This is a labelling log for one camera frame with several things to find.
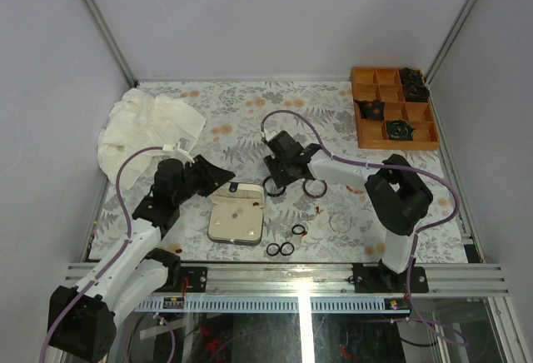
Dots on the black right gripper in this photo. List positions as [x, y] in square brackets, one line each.
[271, 162]

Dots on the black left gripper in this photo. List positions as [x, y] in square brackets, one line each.
[214, 177]

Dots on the dark purple bangle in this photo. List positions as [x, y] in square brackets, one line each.
[315, 189]

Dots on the black bangle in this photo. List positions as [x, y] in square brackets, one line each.
[271, 188]

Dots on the cream and navy jewelry box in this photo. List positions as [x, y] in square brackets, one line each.
[237, 197]

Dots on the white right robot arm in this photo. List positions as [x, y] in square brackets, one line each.
[399, 197]

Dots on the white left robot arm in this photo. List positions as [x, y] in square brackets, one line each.
[83, 319]

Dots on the floral table mat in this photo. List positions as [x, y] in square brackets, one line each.
[231, 139]

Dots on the orange-red bangle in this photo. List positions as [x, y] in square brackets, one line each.
[355, 190]

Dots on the white crumpled cloth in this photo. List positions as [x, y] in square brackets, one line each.
[138, 127]

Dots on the dark fabric flower orange dots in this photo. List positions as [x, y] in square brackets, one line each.
[371, 110]

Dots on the orange divided tray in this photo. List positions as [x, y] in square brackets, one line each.
[384, 84]

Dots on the dark green fabric flower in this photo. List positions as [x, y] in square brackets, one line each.
[399, 130]

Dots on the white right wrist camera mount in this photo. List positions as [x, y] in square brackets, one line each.
[268, 136]

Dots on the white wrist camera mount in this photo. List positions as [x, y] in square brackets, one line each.
[178, 151]
[268, 136]

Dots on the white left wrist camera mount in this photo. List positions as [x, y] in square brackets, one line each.
[178, 151]

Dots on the silver wire bangle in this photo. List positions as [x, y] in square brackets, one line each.
[340, 222]

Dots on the aluminium rail frame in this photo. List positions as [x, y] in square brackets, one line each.
[280, 288]

